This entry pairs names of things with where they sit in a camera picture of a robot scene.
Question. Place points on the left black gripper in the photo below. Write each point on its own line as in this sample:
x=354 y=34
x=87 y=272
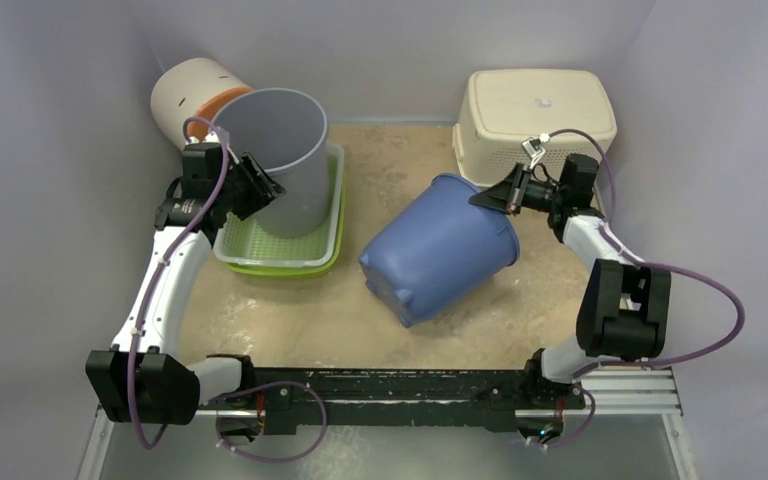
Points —
x=263 y=190

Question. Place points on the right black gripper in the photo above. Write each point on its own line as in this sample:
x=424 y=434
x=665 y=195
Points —
x=519 y=192

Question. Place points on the grey plastic bucket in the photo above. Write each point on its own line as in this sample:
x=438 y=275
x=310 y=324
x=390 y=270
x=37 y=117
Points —
x=285 y=131

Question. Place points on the blue plastic bucket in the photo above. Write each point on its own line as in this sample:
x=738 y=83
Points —
x=436 y=251

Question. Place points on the cream plastic basket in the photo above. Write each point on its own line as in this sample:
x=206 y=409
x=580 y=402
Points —
x=502 y=108

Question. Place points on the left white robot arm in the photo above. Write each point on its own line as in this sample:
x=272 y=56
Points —
x=139 y=377

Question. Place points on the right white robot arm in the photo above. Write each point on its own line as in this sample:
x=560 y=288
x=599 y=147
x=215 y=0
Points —
x=623 y=312

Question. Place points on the white perforated tray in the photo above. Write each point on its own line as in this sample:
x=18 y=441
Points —
x=278 y=245

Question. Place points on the green plastic tray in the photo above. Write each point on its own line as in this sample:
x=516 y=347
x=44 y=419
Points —
x=291 y=268

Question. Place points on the white cylindrical drawer cabinet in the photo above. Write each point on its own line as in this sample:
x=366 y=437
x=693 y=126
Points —
x=197 y=87

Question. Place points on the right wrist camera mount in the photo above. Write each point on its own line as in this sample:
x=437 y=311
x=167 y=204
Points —
x=534 y=148

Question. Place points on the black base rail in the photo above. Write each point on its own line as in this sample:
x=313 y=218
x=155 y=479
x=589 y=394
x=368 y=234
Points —
x=495 y=400

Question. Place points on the aluminium frame rail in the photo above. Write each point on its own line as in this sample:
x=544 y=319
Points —
x=627 y=430

